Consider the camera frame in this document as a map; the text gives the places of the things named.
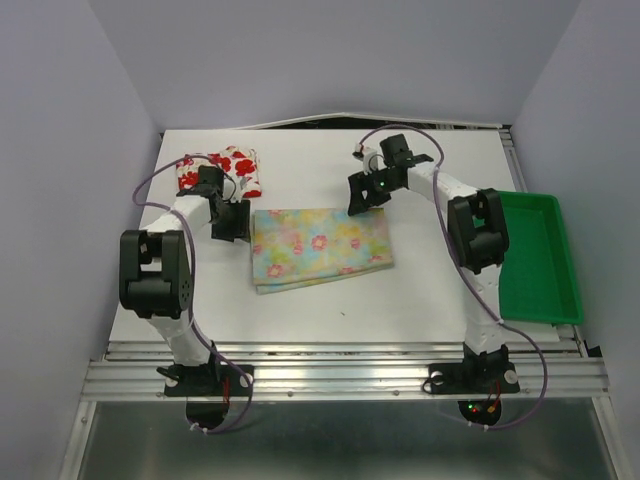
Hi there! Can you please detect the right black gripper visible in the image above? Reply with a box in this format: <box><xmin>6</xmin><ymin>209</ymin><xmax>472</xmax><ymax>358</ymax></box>
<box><xmin>346</xmin><ymin>165</ymin><xmax>402</xmax><ymax>215</ymax></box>

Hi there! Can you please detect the red poppy print skirt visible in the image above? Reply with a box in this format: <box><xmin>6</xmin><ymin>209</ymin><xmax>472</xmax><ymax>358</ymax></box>
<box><xmin>176</xmin><ymin>146</ymin><xmax>262</xmax><ymax>199</ymax></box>

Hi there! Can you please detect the pastel floral skirt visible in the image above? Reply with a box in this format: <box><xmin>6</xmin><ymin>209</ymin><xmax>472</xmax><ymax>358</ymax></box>
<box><xmin>251</xmin><ymin>208</ymin><xmax>394</xmax><ymax>294</ymax></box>

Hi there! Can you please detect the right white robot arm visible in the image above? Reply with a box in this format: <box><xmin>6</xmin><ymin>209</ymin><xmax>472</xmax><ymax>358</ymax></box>
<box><xmin>348</xmin><ymin>134</ymin><xmax>510</xmax><ymax>390</ymax></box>

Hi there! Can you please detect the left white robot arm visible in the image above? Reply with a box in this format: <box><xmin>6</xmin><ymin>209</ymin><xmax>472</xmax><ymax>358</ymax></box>
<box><xmin>119</xmin><ymin>165</ymin><xmax>251</xmax><ymax>394</ymax></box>

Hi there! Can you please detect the green plastic tray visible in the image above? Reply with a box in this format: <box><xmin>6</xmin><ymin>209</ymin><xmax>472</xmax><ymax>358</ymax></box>
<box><xmin>499</xmin><ymin>191</ymin><xmax>584</xmax><ymax>325</ymax></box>

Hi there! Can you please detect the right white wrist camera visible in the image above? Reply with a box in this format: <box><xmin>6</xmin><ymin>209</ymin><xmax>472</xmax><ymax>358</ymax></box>
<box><xmin>352</xmin><ymin>144</ymin><xmax>381</xmax><ymax>175</ymax></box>

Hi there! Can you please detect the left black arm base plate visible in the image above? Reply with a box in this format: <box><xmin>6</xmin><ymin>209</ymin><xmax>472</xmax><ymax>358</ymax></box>
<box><xmin>156</xmin><ymin>364</ymin><xmax>251</xmax><ymax>398</ymax></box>

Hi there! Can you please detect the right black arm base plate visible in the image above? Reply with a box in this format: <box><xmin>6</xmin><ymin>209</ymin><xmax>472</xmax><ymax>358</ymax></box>
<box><xmin>421</xmin><ymin>362</ymin><xmax>521</xmax><ymax>395</ymax></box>

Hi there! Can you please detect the aluminium rail frame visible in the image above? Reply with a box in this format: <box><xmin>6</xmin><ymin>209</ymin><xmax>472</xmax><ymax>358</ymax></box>
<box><xmin>81</xmin><ymin>340</ymin><xmax>610</xmax><ymax>402</ymax></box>

